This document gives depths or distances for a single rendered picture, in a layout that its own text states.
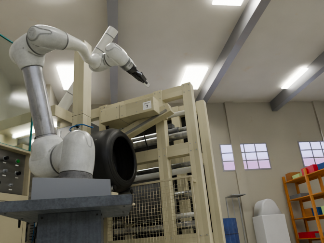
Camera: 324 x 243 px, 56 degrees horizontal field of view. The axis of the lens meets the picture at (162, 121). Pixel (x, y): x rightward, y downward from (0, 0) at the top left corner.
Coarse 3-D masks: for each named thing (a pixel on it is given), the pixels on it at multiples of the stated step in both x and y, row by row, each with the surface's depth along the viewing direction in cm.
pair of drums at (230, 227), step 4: (224, 220) 525; (228, 220) 526; (232, 220) 530; (224, 224) 523; (228, 224) 524; (232, 224) 527; (236, 224) 536; (224, 228) 521; (228, 228) 521; (232, 228) 524; (236, 228) 531; (228, 232) 518; (232, 232) 520; (236, 232) 526; (228, 236) 516; (232, 236) 518; (236, 236) 522; (228, 240) 514; (232, 240) 515; (236, 240) 519
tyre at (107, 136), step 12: (96, 132) 265; (108, 132) 256; (120, 132) 268; (96, 144) 247; (108, 144) 247; (120, 144) 291; (132, 144) 285; (96, 156) 242; (108, 156) 243; (120, 156) 295; (132, 156) 283; (96, 168) 242; (108, 168) 241; (120, 168) 293; (132, 168) 287; (120, 180) 250; (132, 180) 269
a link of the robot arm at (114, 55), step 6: (108, 48) 195; (114, 48) 194; (120, 48) 198; (108, 54) 196; (114, 54) 195; (120, 54) 197; (126, 54) 202; (108, 60) 200; (114, 60) 199; (120, 60) 199; (126, 60) 202; (120, 66) 205
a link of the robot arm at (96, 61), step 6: (72, 36) 164; (72, 42) 163; (78, 42) 167; (66, 48) 161; (72, 48) 165; (78, 48) 169; (84, 48) 174; (84, 54) 180; (96, 54) 202; (102, 54) 204; (84, 60) 191; (90, 60) 195; (96, 60) 200; (102, 60) 202; (90, 66) 208; (96, 66) 202; (102, 66) 203; (108, 66) 205
